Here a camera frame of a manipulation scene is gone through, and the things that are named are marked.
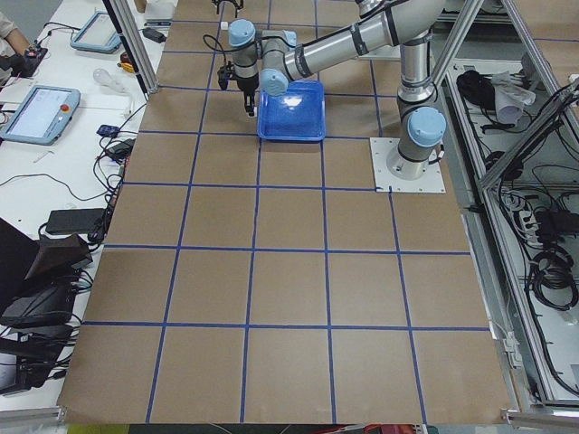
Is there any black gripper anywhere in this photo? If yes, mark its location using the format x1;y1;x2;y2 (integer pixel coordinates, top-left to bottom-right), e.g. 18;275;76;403
236;76;259;117

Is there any blue plastic tray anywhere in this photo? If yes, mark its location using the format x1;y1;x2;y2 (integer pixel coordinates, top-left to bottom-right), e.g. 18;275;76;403
257;80;327;142

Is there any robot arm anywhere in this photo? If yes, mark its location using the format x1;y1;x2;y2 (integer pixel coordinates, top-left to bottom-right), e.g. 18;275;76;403
212;0;244;18
218;0;446;181

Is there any gloved person hand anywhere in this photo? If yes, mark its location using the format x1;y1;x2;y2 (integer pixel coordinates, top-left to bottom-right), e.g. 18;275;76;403
1;54;36;78

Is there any blue small device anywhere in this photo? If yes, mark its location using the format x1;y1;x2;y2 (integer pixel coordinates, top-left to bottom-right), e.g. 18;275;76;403
97;124;120;138

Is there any teach pendant far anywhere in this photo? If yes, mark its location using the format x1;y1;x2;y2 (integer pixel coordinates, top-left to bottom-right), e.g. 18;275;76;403
70;11;121;54

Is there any teach pendant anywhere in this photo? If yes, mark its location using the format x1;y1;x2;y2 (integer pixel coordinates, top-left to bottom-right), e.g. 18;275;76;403
70;11;121;54
1;85;81;146

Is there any black power brick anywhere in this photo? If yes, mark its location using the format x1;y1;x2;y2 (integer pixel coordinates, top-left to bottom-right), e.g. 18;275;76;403
45;208;105;235

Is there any teach pendant near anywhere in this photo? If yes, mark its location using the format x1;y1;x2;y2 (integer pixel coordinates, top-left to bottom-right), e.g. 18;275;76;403
1;85;81;146

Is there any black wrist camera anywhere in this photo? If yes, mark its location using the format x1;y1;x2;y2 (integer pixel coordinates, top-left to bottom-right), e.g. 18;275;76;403
217;63;235;90

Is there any aluminium frame post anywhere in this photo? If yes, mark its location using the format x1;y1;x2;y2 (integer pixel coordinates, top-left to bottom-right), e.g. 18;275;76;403
102;0;158;95

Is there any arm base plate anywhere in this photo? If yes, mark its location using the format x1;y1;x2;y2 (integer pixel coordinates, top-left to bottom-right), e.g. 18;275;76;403
369;137;446;193

